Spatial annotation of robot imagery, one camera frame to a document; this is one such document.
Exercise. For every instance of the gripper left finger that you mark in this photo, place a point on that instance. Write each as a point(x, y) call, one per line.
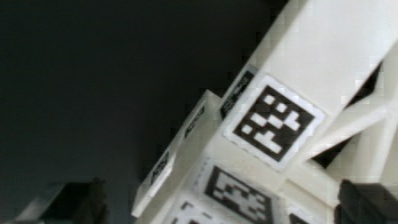
point(70, 204)

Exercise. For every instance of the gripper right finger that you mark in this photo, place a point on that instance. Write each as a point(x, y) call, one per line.
point(368, 204)

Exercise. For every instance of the white chair back frame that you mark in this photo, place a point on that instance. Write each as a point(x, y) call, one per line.
point(299, 130)

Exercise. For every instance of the white tagged cube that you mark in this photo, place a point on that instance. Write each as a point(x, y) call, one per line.
point(223, 200)

